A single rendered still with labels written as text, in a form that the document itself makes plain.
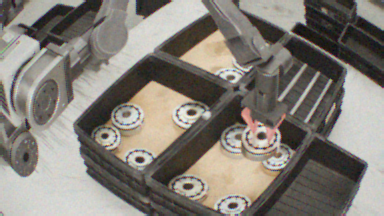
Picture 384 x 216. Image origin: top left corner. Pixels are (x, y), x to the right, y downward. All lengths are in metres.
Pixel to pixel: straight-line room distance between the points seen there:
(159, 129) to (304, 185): 0.50
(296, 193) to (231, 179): 0.23
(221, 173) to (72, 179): 0.51
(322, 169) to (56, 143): 0.96
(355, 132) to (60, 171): 1.14
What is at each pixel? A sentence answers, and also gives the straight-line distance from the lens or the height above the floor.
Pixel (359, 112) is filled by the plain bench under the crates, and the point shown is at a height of 0.70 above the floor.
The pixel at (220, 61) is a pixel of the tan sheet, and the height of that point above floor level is 0.83.
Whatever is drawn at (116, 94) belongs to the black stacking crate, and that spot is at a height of 0.89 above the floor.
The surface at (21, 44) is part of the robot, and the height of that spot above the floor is 1.53.
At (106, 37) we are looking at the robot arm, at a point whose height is 1.47.
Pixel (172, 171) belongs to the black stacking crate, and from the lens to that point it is 1.58.
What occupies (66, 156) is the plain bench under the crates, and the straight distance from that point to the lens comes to 1.90.
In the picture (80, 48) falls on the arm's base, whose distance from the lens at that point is 1.01.
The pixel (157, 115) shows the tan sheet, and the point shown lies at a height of 0.83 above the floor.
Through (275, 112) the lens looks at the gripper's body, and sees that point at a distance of 1.34.
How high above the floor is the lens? 2.06
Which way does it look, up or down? 43 degrees down
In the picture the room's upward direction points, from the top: 2 degrees counter-clockwise
